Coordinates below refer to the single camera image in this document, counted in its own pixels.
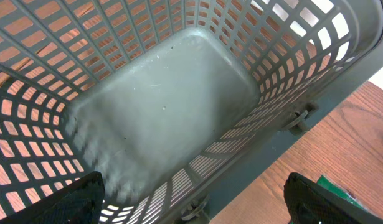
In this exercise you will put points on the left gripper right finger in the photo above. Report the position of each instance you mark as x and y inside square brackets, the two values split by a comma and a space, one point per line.
[309, 202]

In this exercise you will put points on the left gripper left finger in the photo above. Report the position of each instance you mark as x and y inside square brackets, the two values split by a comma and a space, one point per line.
[63, 202]

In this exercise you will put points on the green 3M gloves package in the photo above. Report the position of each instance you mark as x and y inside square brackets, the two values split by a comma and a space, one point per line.
[340, 192]

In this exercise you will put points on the grey plastic mesh basket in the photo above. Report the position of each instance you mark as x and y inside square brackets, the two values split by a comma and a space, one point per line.
[175, 106]

